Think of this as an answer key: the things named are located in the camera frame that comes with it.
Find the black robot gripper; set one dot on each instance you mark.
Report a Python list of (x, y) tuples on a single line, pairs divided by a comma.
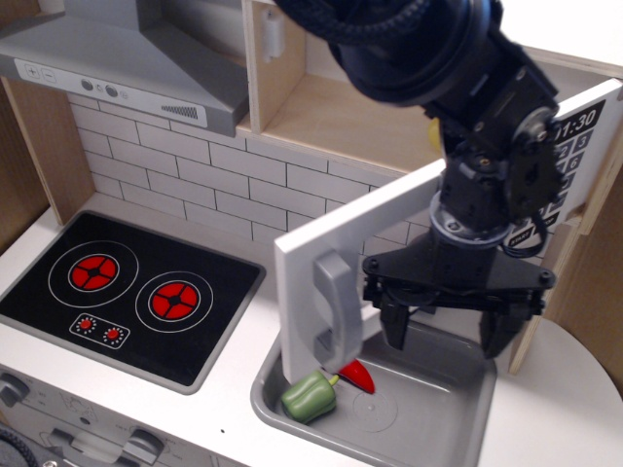
[(431, 272)]

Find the white toy microwave door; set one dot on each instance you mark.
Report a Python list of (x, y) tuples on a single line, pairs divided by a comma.
[(302, 310)]

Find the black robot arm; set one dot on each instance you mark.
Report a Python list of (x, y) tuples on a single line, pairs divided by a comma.
[(497, 112)]

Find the wooden microwave cabinet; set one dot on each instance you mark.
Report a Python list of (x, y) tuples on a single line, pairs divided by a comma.
[(305, 100)]

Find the grey toy sink basin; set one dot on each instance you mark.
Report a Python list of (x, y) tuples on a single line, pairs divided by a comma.
[(430, 407)]

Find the red toy chili pepper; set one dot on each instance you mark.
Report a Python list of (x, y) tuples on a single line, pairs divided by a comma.
[(357, 374)]

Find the green toy bell pepper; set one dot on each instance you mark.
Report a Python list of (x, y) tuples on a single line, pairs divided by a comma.
[(310, 397)]

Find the yellow toy lemon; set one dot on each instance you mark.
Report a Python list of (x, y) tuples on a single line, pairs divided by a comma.
[(433, 134)]

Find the black toy stove top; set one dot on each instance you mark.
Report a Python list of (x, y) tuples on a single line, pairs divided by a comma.
[(147, 304)]

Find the grey oven knob right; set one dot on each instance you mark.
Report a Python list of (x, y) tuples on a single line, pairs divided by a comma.
[(143, 446)]

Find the grey oven knob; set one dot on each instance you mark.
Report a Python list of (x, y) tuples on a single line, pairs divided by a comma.
[(143, 446), (13, 390)]

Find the white door catch block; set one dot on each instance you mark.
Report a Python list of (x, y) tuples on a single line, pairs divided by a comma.
[(273, 35)]

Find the grey toy range hood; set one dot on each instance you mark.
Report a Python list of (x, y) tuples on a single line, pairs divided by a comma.
[(127, 54)]

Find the grey oven knob left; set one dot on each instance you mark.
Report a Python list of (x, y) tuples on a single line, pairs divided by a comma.
[(13, 390)]

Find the grey microwave door handle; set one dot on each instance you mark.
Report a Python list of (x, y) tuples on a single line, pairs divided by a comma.
[(339, 343)]

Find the grey oven door handle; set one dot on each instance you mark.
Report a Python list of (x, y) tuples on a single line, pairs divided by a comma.
[(88, 450)]

